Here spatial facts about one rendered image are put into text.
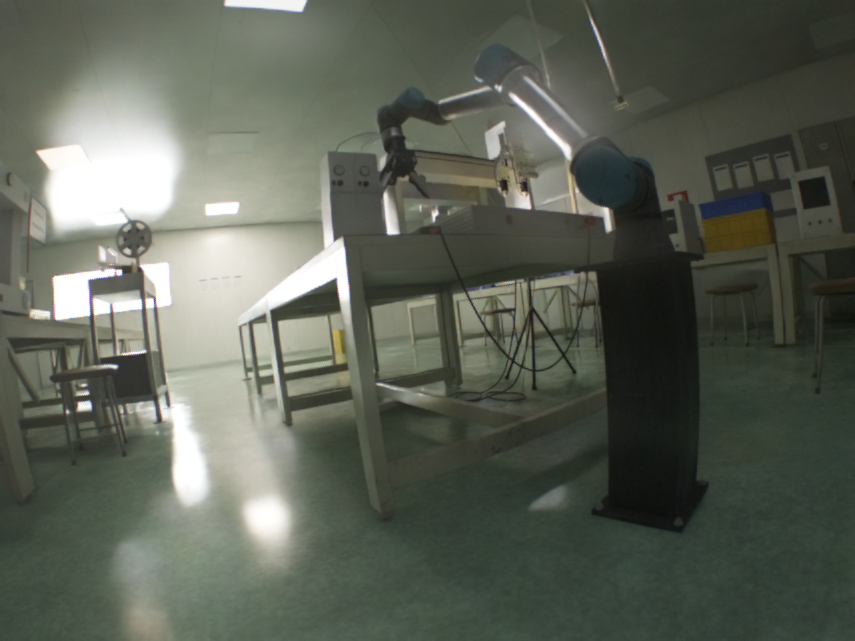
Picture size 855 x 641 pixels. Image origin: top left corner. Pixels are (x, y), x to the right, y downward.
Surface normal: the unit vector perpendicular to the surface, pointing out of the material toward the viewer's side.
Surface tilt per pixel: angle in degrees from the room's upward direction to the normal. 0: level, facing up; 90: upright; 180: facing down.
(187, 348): 90
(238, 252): 90
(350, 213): 90
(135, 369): 90
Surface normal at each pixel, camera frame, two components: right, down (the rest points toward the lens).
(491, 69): -0.79, 0.00
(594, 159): -0.67, 0.21
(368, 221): 0.50, -0.04
